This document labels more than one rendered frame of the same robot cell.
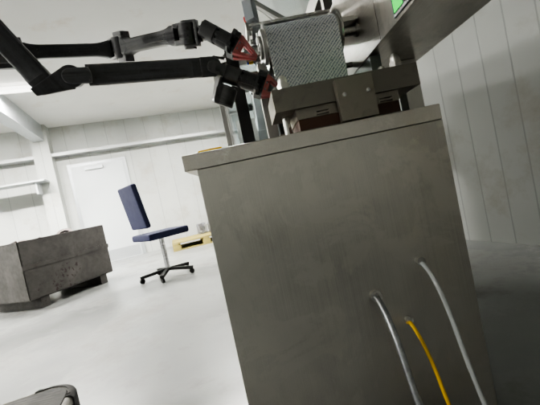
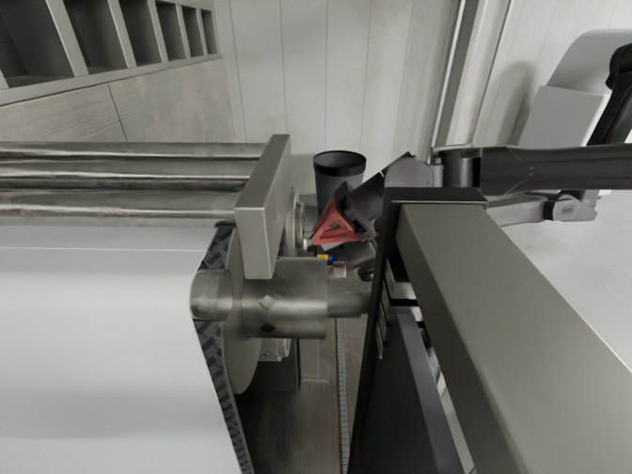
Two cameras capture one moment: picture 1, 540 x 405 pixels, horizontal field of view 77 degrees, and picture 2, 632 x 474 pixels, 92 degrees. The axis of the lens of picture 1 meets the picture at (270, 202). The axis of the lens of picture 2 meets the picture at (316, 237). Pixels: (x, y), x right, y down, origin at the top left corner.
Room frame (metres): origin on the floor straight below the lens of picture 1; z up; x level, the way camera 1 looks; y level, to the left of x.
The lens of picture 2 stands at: (1.59, -0.02, 1.51)
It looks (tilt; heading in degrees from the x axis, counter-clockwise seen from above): 33 degrees down; 184
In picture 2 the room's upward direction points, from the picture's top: straight up
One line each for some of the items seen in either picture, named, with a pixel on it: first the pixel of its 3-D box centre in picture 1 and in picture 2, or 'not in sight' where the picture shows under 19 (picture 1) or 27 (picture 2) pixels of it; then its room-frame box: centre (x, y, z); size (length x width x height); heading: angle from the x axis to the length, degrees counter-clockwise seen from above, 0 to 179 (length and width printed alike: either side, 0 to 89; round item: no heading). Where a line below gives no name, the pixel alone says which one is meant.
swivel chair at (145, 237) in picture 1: (157, 229); not in sight; (4.14, 1.42, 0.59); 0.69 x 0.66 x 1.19; 112
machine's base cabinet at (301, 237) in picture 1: (294, 241); not in sight; (2.10, -0.10, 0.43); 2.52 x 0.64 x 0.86; 3
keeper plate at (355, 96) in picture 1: (356, 97); not in sight; (0.90, -0.28, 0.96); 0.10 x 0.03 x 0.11; 93
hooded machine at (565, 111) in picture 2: not in sight; (586, 120); (-1.84, 2.49, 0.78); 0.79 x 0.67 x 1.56; 109
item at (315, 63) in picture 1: (311, 75); not in sight; (1.11, -0.22, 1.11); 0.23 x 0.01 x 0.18; 93
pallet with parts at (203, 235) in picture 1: (203, 232); not in sight; (7.13, 1.50, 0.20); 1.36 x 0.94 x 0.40; 109
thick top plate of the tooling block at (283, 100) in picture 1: (338, 96); not in sight; (0.99, -0.26, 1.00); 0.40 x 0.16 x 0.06; 93
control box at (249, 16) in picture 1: (249, 12); not in sight; (1.72, -0.09, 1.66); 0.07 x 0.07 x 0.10; 67
